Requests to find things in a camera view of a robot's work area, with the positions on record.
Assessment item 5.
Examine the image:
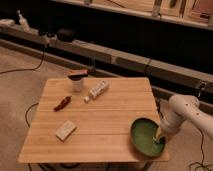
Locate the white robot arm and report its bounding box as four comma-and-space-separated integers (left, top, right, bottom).
155, 94, 213, 142

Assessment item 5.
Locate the black floor cable left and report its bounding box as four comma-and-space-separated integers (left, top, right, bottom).
0, 44, 47, 76

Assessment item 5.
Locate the white tube bottle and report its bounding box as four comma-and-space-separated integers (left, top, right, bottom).
84, 80, 109, 103

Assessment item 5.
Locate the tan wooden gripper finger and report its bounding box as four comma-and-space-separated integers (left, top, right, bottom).
154, 128, 163, 141

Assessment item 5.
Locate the orange black brush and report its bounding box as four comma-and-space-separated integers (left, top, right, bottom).
68, 69, 88, 79

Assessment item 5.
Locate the black cable under table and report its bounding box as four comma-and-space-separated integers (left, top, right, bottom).
24, 101, 40, 128

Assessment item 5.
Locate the black box on ledge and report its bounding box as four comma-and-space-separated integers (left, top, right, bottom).
57, 28, 75, 42

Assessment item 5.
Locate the wooden slat table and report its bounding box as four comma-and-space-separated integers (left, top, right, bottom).
18, 77, 159, 163

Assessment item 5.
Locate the white spray bottle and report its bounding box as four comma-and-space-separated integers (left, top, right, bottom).
17, 11, 30, 32

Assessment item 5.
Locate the green ceramic bowl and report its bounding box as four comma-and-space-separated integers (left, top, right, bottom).
130, 118, 166, 157

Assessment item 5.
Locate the beige sponge block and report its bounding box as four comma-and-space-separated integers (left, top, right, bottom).
55, 121, 77, 142

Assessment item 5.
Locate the black cable right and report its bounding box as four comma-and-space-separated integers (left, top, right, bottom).
188, 129, 213, 171

